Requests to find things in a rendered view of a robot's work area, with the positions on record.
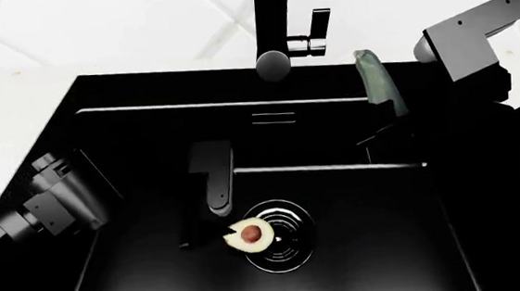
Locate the halved avocado with pit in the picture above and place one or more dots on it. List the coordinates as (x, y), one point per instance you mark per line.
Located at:
(250, 235)

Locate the black sink faucet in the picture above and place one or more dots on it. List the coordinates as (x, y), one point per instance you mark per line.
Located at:
(271, 29)

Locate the grey L-shaped camera bracket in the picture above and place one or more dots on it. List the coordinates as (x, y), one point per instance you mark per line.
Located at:
(465, 37)

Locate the green zucchini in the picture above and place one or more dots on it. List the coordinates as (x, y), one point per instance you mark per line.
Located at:
(378, 78)

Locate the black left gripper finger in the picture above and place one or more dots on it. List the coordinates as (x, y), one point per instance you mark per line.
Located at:
(197, 237)

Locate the black kitchen sink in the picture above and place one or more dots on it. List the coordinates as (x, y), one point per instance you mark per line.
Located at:
(169, 285)

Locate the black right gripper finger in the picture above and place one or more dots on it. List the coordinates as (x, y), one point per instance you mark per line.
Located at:
(380, 106)

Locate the black round sink drain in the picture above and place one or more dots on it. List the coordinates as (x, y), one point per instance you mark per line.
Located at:
(291, 247)

